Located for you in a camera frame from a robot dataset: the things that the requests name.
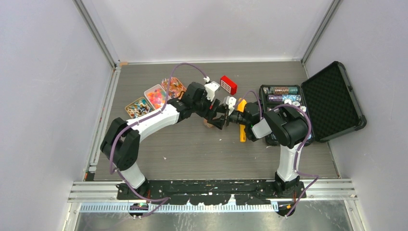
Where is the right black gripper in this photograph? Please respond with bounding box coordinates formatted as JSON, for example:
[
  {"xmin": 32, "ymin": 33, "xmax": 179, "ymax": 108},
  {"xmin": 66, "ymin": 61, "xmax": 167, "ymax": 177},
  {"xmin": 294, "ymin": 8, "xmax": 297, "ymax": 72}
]
[{"xmin": 209, "ymin": 103, "xmax": 250, "ymax": 129}]

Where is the clear plastic jar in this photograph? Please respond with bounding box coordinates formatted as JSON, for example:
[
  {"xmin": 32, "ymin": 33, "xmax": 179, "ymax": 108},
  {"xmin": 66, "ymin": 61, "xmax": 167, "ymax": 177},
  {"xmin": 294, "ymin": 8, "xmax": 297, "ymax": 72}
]
[{"xmin": 204, "ymin": 119, "xmax": 214, "ymax": 128}]

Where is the yellow plastic scoop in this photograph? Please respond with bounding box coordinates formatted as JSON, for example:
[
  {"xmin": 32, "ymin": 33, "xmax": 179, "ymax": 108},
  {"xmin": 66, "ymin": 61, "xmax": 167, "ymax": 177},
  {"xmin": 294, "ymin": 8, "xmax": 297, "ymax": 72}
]
[{"xmin": 237, "ymin": 98, "xmax": 247, "ymax": 142}]

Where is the white tray of gummy candies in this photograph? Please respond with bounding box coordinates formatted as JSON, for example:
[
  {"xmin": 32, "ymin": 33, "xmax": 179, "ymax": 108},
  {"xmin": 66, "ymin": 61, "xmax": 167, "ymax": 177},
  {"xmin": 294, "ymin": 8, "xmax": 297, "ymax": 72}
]
[{"xmin": 144, "ymin": 84, "xmax": 168, "ymax": 110}]

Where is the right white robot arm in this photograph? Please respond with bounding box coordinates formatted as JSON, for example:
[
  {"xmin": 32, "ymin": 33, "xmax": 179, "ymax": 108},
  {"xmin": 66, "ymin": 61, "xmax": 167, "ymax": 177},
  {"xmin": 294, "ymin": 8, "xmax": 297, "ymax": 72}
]
[{"xmin": 207, "ymin": 103, "xmax": 311, "ymax": 198}]

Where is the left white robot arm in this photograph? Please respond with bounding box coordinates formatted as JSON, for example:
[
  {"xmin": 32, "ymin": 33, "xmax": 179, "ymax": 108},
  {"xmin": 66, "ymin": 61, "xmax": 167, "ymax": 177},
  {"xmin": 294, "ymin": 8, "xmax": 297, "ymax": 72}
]
[{"xmin": 100, "ymin": 81, "xmax": 220, "ymax": 199}]

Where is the yellow tray of wrapped candies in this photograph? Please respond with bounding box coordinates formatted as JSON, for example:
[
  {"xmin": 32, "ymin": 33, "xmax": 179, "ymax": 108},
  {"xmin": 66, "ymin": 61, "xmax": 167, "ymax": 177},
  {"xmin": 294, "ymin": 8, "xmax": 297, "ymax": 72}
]
[{"xmin": 125, "ymin": 97, "xmax": 155, "ymax": 119}]

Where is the red toy brick block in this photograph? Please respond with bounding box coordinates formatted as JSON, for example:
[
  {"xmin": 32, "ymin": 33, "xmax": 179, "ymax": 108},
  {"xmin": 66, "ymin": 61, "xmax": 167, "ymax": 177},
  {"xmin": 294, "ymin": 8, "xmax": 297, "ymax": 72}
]
[{"xmin": 220, "ymin": 76, "xmax": 238, "ymax": 95}]

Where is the pink tray of lollipops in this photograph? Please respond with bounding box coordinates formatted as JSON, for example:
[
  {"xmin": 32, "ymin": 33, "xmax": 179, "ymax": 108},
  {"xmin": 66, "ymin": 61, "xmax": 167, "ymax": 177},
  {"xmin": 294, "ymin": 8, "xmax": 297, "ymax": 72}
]
[{"xmin": 160, "ymin": 77, "xmax": 186, "ymax": 99}]

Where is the black poker chip case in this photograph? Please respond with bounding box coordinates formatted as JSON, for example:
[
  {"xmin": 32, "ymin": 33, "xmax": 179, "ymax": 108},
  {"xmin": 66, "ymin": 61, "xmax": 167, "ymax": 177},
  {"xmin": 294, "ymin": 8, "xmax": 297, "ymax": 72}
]
[{"xmin": 259, "ymin": 61, "xmax": 367, "ymax": 145}]

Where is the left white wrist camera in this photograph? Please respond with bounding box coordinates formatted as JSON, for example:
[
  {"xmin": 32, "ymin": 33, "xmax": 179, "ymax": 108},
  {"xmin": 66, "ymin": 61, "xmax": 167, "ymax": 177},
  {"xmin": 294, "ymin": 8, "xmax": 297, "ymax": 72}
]
[{"xmin": 203, "ymin": 77, "xmax": 220, "ymax": 102}]

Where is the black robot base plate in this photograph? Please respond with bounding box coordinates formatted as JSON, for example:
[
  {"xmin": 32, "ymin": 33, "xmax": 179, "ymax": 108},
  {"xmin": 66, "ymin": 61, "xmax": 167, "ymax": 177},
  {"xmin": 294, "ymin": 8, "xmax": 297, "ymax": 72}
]
[{"xmin": 116, "ymin": 180, "xmax": 306, "ymax": 205}]

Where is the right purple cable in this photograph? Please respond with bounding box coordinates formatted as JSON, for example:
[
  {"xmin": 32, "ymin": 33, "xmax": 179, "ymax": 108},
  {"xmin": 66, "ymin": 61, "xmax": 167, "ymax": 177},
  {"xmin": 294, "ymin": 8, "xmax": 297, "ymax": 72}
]
[{"xmin": 236, "ymin": 90, "xmax": 319, "ymax": 218}]

